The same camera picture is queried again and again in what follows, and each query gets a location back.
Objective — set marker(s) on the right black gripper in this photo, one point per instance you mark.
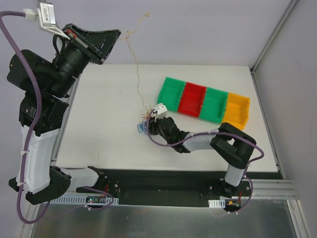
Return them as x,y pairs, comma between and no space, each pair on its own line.
153,124

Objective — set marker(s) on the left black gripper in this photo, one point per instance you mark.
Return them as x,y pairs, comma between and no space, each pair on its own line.
87,47

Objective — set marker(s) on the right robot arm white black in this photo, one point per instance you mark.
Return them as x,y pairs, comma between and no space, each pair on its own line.
232,144

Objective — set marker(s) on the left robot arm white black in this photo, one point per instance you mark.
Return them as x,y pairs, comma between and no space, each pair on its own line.
41,112

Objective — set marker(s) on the left green plastic bin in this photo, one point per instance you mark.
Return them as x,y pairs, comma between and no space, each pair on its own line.
170,93

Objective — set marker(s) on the green plastic bin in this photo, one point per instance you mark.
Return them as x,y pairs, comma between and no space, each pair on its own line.
170,93
214,105

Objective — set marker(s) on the red plastic bin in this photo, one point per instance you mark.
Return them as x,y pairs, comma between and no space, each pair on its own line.
192,99

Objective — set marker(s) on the right green plastic bin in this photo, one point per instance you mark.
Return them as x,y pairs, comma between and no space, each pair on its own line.
214,105

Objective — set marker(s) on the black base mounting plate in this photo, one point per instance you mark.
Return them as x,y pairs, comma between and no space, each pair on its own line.
166,188

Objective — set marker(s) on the yellow plastic bin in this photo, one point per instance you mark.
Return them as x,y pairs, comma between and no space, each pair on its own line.
237,110

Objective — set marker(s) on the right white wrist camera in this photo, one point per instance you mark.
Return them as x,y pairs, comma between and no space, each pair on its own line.
159,111

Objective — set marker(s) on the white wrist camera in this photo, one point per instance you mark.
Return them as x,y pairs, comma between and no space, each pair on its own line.
159,111
44,15

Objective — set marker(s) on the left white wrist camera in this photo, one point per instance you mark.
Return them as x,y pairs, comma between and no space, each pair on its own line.
44,15

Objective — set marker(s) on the right white cable duct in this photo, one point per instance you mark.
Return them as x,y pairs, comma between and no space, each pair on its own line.
217,203

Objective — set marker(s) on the white cable duct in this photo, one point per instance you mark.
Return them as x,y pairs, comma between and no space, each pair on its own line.
85,200
217,203

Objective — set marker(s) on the left white cable duct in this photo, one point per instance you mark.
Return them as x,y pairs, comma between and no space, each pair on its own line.
85,200

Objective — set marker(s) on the right aluminium frame post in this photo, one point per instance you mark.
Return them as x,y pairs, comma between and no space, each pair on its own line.
273,36

